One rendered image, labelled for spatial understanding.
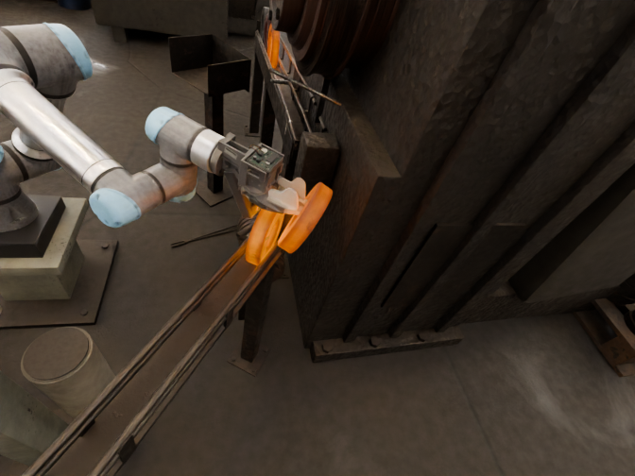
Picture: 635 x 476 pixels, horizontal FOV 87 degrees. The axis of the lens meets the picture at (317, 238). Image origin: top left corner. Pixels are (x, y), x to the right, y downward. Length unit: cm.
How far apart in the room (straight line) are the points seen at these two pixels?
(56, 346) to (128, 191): 36
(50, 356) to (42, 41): 64
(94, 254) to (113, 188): 98
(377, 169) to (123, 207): 50
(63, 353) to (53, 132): 43
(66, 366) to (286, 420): 73
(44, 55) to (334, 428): 130
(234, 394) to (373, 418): 51
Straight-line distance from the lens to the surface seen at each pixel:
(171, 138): 72
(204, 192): 191
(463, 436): 154
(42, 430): 122
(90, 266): 164
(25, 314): 159
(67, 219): 144
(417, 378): 152
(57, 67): 97
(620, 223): 139
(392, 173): 75
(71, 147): 78
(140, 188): 72
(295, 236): 61
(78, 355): 86
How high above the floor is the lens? 126
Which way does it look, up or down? 46 degrees down
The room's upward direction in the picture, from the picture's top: 18 degrees clockwise
